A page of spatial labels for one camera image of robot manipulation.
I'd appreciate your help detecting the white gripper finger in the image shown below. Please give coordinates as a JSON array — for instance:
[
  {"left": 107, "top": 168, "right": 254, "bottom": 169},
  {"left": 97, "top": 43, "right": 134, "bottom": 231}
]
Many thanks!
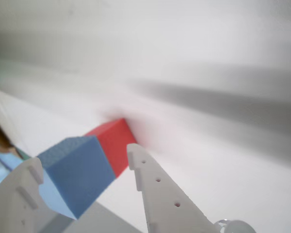
[
  {"left": 0, "top": 157, "right": 51, "bottom": 233},
  {"left": 127, "top": 143, "right": 219, "bottom": 233}
]

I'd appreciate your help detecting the blue foam cube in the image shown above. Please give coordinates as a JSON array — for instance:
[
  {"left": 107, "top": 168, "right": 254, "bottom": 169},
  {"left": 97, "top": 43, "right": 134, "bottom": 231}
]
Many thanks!
[{"left": 37, "top": 135, "right": 117, "bottom": 220}]

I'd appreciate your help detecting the red foam cube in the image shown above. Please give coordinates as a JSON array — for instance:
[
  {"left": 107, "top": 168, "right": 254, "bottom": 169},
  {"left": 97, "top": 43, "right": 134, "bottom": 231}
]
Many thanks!
[{"left": 83, "top": 118, "right": 138, "bottom": 180}]

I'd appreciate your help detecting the light blue background object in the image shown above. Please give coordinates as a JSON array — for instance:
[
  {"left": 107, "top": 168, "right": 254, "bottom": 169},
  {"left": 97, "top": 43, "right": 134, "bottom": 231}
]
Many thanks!
[{"left": 0, "top": 145, "right": 27, "bottom": 192}]

